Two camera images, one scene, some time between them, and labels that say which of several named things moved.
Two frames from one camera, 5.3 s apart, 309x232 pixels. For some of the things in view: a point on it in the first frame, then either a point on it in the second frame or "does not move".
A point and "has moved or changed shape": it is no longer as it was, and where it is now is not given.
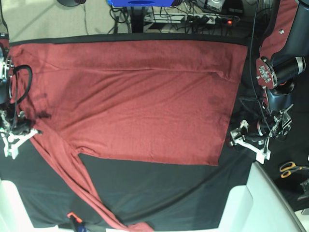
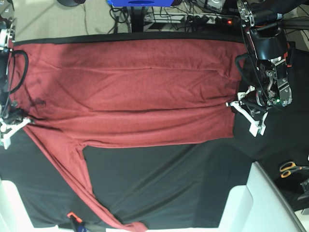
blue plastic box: [141, 3] does not move
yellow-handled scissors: [287, 167] does not move
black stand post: [137, 21] does not move
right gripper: [274, 123] to [273, 88]
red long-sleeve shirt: [151, 101] has moved or changed shape
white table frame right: [259, 206] does not move
